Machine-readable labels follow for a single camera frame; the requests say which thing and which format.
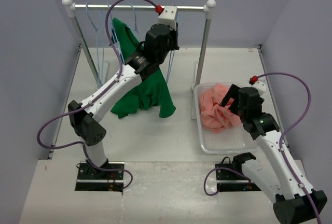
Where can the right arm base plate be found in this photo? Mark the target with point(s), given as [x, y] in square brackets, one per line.
[228, 181]

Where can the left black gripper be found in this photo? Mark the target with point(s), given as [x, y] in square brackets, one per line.
[175, 33]

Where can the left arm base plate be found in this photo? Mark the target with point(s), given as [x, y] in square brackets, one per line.
[90, 179]

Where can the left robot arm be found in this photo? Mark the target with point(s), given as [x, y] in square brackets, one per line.
[141, 66]

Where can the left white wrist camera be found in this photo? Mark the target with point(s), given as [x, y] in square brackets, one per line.
[169, 17]

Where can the green t shirt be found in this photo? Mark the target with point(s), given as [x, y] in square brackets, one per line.
[152, 92]

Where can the blue hanger with green shirt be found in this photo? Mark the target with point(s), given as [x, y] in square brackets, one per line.
[133, 28]

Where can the pink t shirt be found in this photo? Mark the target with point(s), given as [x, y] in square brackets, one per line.
[214, 117]

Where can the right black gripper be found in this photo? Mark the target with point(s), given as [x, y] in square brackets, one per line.
[233, 93]

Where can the blue hanger of pink shirt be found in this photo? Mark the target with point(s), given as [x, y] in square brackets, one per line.
[172, 53]

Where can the clear plastic basket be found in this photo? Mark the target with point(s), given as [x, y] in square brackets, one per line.
[232, 141]

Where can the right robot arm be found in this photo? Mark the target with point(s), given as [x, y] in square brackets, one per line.
[293, 197]

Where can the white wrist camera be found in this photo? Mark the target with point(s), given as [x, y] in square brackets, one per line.
[169, 17]
[260, 86]

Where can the empty blue hanger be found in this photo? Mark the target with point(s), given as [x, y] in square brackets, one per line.
[111, 34]
[99, 58]

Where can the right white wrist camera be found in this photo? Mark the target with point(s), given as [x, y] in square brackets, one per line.
[260, 86]

